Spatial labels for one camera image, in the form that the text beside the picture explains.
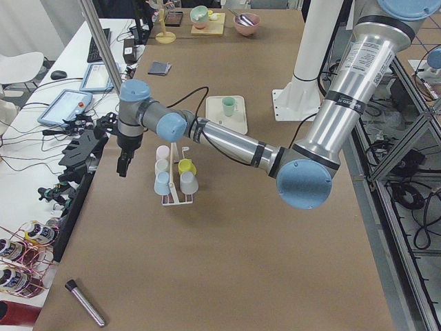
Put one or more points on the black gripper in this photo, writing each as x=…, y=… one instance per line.
x=128, y=143

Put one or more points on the green plastic cup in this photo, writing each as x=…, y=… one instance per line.
x=229, y=106

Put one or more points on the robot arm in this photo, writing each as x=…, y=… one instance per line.
x=303, y=172

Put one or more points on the cream plastic cup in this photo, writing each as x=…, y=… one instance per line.
x=161, y=165

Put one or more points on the pink plastic cup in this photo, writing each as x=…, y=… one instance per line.
x=162, y=152

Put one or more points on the blue plastic cup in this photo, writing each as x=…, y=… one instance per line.
x=161, y=183

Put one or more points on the yellow plastic cup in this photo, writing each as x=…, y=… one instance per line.
x=186, y=165

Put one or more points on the grey plastic cup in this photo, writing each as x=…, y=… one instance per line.
x=188, y=183

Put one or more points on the white rabbit tray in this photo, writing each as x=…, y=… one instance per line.
x=214, y=112

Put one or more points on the black tool rack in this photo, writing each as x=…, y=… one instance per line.
x=76, y=170

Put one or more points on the blue teach pendant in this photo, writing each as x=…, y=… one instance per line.
x=66, y=106

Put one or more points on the folded grey cloth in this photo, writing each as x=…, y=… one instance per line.
x=159, y=68

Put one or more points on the black computer mouse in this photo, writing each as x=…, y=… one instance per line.
x=58, y=74

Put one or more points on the wooden stand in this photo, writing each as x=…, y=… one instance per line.
x=163, y=36

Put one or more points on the white chair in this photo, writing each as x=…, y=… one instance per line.
x=21, y=68

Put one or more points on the silver metal cylinder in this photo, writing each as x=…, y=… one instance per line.
x=74, y=289

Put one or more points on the wooden board with bowls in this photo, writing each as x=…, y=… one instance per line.
x=205, y=22

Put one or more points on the pink bowl with spoon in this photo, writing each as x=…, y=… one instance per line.
x=247, y=29

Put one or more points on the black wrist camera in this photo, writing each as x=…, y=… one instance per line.
x=107, y=124

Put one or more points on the wooden rack handle rod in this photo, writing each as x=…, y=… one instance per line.
x=171, y=168

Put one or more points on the white wire cup rack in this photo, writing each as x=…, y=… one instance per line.
x=176, y=197

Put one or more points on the aluminium frame post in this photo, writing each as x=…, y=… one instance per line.
x=92, y=19

